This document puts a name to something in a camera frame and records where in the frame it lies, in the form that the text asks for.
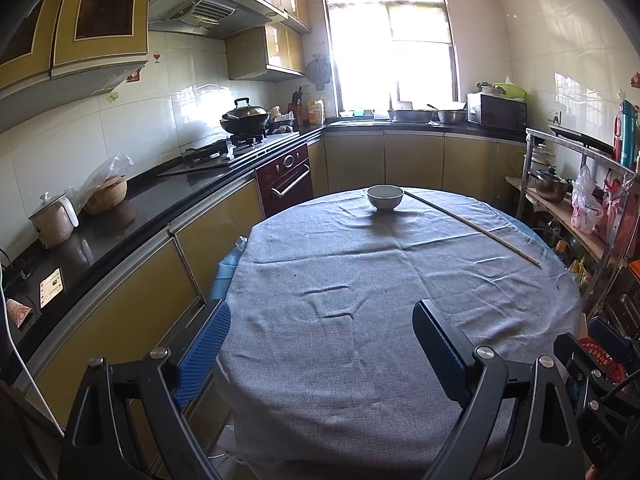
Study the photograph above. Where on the green plastic basin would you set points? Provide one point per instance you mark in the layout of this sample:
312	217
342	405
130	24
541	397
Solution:
510	91

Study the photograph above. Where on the maroon oven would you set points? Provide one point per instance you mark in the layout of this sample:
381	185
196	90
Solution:
285	180

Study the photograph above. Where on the black gas stove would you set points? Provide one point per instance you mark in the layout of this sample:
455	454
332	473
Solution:
225	155

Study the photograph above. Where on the long wooden stick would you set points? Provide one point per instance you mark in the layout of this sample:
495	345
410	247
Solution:
472	226

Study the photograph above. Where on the grey tablecloth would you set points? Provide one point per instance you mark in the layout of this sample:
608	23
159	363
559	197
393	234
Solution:
375	285

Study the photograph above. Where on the blue table underlay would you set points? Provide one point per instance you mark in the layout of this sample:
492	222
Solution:
227	270

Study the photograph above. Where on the white paper card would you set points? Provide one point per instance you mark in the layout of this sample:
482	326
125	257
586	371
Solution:
52	287

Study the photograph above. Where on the white electric pot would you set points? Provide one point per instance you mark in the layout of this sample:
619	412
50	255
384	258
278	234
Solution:
52	222

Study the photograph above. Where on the red plastic bag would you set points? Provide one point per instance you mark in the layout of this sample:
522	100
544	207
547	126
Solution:
616	210

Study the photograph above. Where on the bright window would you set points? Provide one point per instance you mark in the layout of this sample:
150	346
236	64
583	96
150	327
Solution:
390	35

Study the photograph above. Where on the red wall sticker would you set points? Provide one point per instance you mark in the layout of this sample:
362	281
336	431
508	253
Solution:
132	76

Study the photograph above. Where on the black kitchen counter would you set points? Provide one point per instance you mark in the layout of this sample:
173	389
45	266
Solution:
140	200

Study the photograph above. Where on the black wok with lid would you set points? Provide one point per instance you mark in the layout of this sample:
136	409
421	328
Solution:
245	119

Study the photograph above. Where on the black microwave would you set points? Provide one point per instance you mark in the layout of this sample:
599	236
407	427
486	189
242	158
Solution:
497	112

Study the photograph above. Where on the brown clay pot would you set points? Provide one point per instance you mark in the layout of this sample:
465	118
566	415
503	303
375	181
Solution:
106	195

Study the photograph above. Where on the yellow bottle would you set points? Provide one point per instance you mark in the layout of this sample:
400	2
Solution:
316	112

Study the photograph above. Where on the pink patterned packet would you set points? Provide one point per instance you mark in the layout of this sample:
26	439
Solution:
20	312

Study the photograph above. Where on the yellow glossy upper cabinet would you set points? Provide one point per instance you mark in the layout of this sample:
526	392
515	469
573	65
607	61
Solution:
265	52

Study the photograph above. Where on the wall socket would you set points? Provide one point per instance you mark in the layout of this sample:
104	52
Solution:
554	117

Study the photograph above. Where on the black flat cooktop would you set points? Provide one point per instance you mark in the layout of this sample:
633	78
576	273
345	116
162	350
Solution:
580	139

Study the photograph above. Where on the clear plastic bag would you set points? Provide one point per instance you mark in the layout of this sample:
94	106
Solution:
107	167

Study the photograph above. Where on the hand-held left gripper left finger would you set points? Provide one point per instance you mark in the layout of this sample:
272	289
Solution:
202	355

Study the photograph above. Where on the dark knife block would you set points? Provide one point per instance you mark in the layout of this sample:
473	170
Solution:
298	107

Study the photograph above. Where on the yellow framed upper cabinets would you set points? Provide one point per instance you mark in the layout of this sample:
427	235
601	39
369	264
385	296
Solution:
100	15

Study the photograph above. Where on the steel cooking pot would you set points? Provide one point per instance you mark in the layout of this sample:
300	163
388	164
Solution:
550	187

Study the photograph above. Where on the pink plastic bag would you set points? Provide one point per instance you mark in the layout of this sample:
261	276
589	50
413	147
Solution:
585	205

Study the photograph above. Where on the red plastic basket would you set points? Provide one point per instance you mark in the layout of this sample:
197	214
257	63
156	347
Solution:
605	362

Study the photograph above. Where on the wide metal basin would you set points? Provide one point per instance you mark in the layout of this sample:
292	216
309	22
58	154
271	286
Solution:
410	115

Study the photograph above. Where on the steel range hood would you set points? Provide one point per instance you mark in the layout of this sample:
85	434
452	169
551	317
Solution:
210	5

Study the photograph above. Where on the white bowl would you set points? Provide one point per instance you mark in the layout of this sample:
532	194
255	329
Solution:
385	199

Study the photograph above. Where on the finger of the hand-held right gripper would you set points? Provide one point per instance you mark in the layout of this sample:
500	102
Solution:
607	336
575	360

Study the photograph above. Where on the yellow lower side cabinets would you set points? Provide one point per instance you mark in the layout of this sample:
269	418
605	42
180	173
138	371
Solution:
125	300

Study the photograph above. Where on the small metal basin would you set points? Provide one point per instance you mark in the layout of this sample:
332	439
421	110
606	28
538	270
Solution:
452	116

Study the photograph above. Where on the metal shelf rack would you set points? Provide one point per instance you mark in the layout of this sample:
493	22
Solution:
570	142

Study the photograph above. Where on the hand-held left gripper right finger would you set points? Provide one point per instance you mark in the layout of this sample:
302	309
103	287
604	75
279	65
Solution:
440	350

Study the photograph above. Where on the teal thermos bottle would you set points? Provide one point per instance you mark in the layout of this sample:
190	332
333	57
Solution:
627	132

